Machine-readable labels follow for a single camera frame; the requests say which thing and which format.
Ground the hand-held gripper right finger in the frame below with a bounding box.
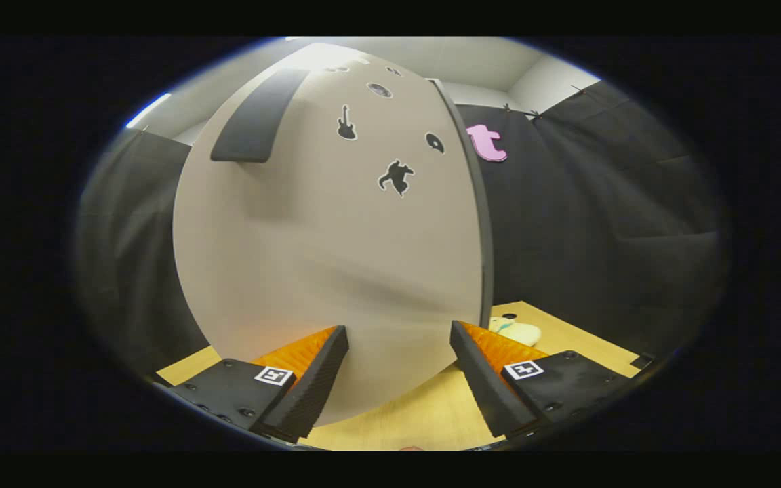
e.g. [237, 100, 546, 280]
[449, 321, 635, 439]

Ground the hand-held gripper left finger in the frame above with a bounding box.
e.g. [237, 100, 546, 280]
[153, 325, 351, 445]

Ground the beige cabinet door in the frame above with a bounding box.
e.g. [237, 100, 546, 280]
[172, 43, 485, 428]

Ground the black door handle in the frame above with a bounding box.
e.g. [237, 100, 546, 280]
[210, 68, 311, 164]

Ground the pale yellow plush toy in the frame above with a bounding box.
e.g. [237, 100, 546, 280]
[489, 316, 542, 348]

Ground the dark grey cabinet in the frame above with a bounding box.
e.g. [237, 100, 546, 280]
[428, 78, 495, 329]

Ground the black backdrop cloth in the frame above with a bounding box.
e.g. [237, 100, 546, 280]
[75, 80, 730, 380]

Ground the ceiling light strip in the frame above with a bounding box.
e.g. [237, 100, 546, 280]
[125, 92, 172, 129]

